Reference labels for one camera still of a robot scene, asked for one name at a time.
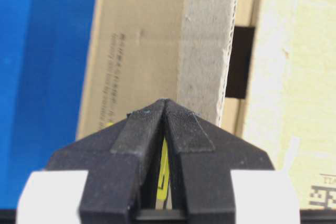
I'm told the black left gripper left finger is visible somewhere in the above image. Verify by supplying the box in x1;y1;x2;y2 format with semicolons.
46;99;165;223

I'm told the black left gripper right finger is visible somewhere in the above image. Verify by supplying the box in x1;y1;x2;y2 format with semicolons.
163;100;274;223

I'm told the brown cardboard box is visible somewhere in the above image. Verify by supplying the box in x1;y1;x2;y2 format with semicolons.
76;0;335;209

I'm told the blue table cloth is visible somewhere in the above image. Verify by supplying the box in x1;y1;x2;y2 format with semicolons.
1;0;95;209

